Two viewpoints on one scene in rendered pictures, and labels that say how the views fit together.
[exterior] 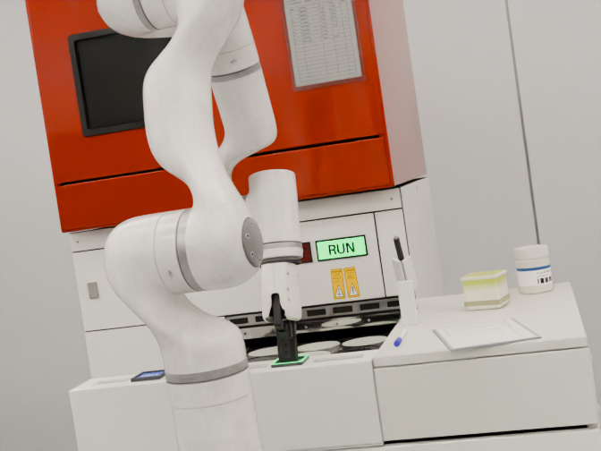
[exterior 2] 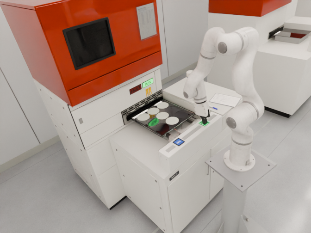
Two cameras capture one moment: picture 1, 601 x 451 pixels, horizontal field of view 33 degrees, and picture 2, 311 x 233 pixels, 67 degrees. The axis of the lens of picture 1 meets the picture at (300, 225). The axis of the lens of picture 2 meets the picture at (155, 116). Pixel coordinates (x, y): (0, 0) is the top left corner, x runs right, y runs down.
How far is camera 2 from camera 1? 185 cm
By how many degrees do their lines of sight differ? 57
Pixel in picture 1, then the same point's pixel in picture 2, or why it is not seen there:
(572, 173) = not seen: hidden behind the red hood
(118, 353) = (91, 135)
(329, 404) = (215, 128)
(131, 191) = (95, 85)
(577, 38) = not seen: outside the picture
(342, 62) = (152, 30)
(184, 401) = (248, 147)
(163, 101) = (251, 77)
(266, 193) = (202, 84)
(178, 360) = (250, 139)
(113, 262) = (244, 125)
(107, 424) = (177, 159)
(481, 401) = not seen: hidden behind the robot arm
